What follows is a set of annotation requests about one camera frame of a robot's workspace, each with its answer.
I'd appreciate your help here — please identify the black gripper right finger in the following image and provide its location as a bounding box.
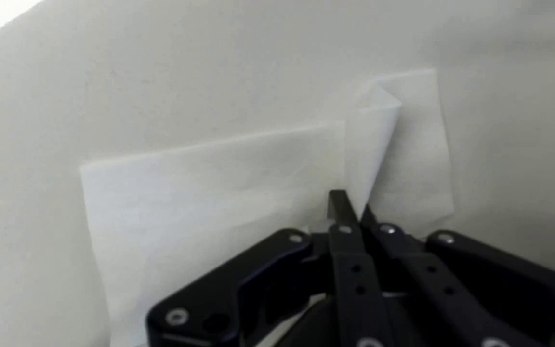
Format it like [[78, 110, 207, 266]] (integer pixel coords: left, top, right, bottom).
[[363, 208, 555, 347]]

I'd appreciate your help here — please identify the white paper napkin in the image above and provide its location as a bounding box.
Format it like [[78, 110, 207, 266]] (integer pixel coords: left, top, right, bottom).
[[81, 69, 455, 347]]

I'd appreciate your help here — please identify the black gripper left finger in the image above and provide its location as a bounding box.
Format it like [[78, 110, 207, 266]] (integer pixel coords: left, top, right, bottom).
[[147, 191, 398, 347]]

